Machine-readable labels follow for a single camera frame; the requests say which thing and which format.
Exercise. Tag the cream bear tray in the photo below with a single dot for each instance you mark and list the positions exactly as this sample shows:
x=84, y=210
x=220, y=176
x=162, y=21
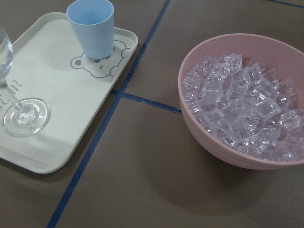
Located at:
x=50, y=64

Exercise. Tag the clear ice cubes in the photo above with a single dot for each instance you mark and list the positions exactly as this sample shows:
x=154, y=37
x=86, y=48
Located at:
x=246, y=107

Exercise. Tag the clear wine glass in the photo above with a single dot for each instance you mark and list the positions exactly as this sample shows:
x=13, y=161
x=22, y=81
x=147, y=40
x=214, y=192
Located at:
x=25, y=117

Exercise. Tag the pink bowl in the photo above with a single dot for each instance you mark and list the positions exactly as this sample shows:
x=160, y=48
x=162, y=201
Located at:
x=285, y=59

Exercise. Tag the light blue cup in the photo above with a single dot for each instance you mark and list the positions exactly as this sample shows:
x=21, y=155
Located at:
x=93, y=24

